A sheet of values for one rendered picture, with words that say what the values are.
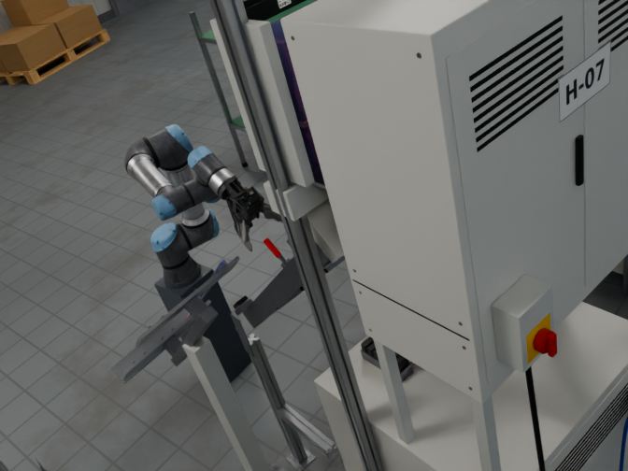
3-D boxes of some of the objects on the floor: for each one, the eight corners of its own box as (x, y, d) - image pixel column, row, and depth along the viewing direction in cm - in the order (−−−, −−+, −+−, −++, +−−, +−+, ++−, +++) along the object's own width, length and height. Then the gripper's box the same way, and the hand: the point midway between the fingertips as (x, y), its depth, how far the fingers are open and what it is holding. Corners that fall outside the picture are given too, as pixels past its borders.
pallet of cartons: (77, 38, 908) (49, -22, 861) (121, 40, 835) (93, -25, 789) (-18, 84, 827) (-54, 21, 781) (22, 91, 755) (-15, 21, 708)
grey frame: (293, 459, 241) (64, -76, 136) (428, 337, 275) (329, -167, 170) (400, 554, 202) (195, -92, 97) (541, 399, 236) (504, -206, 131)
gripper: (200, 194, 175) (246, 244, 169) (255, 161, 183) (301, 206, 177) (201, 211, 182) (244, 260, 176) (254, 178, 191) (297, 222, 185)
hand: (272, 238), depth 179 cm, fingers open, 14 cm apart
